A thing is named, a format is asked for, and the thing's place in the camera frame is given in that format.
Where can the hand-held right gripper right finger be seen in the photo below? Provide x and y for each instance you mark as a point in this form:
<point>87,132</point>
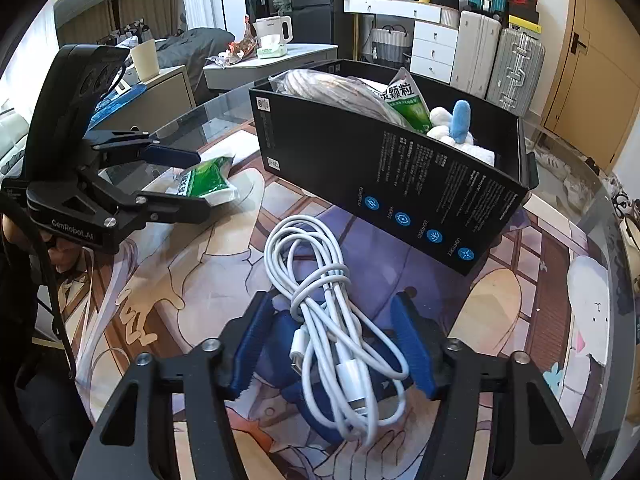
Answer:
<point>415,350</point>

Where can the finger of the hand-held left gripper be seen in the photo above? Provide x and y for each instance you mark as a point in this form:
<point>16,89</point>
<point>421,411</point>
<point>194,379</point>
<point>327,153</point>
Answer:
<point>172,156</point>
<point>180,210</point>

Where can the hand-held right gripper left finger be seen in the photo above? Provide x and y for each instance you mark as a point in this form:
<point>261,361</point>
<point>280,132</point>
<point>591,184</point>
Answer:
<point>250,345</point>

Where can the green and white packet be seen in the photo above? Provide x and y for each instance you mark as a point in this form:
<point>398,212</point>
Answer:
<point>205,180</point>
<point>407,105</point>

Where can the black cardboard box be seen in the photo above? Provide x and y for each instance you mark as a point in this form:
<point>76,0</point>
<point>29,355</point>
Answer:
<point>350,160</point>

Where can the white towel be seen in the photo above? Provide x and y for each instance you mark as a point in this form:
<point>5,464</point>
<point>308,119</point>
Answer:
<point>477,152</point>

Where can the white blue plush toy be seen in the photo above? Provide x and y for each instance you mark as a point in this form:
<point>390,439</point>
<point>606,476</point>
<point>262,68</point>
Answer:
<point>460,115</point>

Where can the beige cup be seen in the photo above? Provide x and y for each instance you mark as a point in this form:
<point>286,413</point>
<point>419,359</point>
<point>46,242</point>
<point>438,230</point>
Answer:
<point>145,62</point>

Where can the dark grey blanket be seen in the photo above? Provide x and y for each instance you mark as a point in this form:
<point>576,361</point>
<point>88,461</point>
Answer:
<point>200,55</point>

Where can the orange snack bag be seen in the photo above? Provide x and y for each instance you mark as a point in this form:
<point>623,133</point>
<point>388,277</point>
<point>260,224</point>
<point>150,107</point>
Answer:
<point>240,45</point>

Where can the printed table mat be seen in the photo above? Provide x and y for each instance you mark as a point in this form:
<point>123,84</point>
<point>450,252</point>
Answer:
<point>525,280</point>

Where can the beige curtain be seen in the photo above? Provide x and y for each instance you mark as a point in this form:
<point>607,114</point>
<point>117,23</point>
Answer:
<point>135,10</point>

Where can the green tissue pack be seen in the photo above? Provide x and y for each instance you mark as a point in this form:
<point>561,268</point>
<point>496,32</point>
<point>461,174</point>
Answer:
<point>271,50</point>

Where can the grey side table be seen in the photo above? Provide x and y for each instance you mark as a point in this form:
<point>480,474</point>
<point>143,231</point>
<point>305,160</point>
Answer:
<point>300,55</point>

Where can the white electric kettle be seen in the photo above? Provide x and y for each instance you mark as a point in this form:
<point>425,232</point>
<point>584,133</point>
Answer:
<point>272,27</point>

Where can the dark refrigerator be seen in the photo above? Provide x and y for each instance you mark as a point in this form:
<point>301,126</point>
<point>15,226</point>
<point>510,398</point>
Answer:
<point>315,20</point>

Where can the grey white laundry basket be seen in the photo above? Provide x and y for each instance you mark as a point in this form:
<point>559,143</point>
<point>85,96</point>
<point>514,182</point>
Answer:
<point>390,47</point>

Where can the white vanity desk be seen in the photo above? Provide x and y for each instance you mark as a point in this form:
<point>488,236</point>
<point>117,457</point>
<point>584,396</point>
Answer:
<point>430,35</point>

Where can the silver suitcase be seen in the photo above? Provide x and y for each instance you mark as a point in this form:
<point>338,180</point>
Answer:
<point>517,72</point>

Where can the white suitcase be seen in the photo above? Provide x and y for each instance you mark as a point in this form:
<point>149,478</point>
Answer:
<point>475,55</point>

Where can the yellow shoe box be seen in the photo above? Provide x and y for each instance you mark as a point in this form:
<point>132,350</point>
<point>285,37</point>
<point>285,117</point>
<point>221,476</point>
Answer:
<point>525,25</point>

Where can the wooden door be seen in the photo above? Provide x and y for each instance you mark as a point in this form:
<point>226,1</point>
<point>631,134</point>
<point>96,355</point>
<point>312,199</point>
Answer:
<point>600,60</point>

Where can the red black shoe box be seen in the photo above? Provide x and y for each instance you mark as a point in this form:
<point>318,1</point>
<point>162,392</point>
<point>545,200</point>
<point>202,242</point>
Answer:
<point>522,1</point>

